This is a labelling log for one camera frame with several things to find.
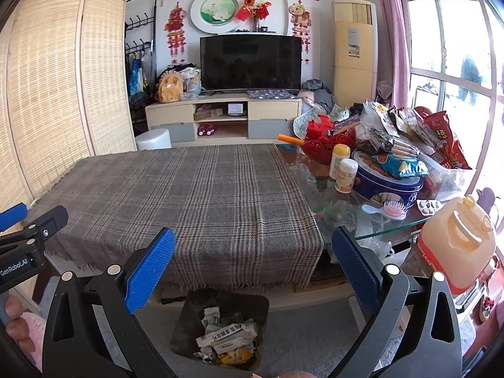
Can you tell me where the clear plastic storage box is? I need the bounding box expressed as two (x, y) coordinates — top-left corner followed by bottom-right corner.
(419, 151), (477, 202)

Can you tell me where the red snack bag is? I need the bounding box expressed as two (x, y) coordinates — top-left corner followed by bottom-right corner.
(413, 106), (472, 170)

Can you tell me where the orange plastic jug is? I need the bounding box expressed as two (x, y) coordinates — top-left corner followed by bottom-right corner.
(419, 194), (497, 297)

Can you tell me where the dark grey bin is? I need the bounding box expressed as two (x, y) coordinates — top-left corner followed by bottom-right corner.
(169, 289), (271, 371)

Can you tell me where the bamboo folding screen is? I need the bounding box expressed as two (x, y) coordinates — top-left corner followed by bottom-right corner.
(0, 0), (138, 215)

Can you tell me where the pink curtain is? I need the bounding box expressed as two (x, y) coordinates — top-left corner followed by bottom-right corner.
(372, 0), (412, 110)

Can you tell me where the cream standing air conditioner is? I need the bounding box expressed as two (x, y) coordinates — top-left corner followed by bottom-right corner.
(331, 0), (378, 108)

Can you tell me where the dark blue box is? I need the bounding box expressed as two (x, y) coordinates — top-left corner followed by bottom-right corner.
(333, 117), (361, 136)

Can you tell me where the pile of clothes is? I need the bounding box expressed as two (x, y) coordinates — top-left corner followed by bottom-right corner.
(300, 79), (335, 116)

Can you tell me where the clear plastic bag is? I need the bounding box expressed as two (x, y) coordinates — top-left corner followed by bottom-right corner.
(315, 199), (394, 258)

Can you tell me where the pink hairbrush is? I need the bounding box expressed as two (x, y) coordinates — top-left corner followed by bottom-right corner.
(361, 199), (406, 221)

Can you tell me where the pile of snack packets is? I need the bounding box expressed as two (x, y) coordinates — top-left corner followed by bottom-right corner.
(355, 101), (434, 155)

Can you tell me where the dark floral folded cloth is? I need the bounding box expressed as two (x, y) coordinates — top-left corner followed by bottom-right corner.
(247, 89), (300, 100)

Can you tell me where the blue round cookie tin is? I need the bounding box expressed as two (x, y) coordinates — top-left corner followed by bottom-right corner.
(351, 150), (425, 210)

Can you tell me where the red hanging ornament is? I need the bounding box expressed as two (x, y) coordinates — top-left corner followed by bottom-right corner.
(289, 2), (312, 64)
(164, 2), (188, 64)

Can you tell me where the black coat rack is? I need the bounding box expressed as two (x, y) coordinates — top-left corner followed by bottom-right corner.
(125, 0), (158, 135)

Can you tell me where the yellow plush backpack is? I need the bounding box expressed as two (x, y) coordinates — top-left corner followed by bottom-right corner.
(155, 72), (184, 104)

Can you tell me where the white wrapper black print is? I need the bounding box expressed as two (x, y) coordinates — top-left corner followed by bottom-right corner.
(202, 306), (221, 328)

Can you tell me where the cream television cabinet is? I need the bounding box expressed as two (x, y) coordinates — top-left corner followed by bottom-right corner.
(144, 96), (303, 146)

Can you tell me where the yellow wrapper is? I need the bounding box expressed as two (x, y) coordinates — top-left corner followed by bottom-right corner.
(216, 348), (253, 365)

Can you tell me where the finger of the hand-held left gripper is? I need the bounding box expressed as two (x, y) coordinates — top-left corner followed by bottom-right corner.
(23, 205), (69, 245)
(0, 203), (28, 233)

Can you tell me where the person's left hand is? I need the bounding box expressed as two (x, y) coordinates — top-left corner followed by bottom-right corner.
(0, 295), (41, 363)

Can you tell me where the round framed wall painting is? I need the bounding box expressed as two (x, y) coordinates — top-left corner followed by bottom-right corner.
(191, 0), (246, 34)

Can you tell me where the red plastic basket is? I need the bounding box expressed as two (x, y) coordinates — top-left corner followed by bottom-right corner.
(301, 114), (357, 165)

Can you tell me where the black flat television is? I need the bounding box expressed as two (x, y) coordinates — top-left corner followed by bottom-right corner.
(199, 34), (303, 92)

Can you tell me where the white medicine box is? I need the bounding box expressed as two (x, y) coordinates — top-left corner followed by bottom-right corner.
(196, 322), (259, 349)

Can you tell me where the sunflower vase decoration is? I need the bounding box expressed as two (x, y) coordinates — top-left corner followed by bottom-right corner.
(234, 0), (272, 32)

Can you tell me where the grey plaid tablecloth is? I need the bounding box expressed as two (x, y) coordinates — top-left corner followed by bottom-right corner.
(27, 143), (325, 293)

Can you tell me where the white round stool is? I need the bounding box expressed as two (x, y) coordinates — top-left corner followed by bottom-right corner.
(135, 128), (173, 151)

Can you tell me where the silver blister pack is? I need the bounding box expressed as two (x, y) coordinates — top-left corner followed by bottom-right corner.
(416, 199), (442, 215)

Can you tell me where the green floral cloth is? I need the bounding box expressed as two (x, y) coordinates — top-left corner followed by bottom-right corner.
(292, 104), (351, 141)

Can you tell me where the blue snack bag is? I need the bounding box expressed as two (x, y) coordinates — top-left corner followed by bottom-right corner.
(380, 153), (429, 178)

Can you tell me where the red slipper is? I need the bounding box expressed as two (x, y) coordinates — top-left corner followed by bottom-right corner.
(478, 295), (497, 324)

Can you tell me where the window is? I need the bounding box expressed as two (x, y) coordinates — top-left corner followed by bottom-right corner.
(397, 0), (504, 209)

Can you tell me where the grey plush toy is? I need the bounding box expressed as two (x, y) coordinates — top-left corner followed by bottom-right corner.
(180, 78), (204, 100)

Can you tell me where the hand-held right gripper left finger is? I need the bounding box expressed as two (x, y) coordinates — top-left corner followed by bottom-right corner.
(43, 227), (178, 378)

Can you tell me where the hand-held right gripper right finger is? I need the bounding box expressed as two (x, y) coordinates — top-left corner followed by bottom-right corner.
(331, 226), (463, 378)

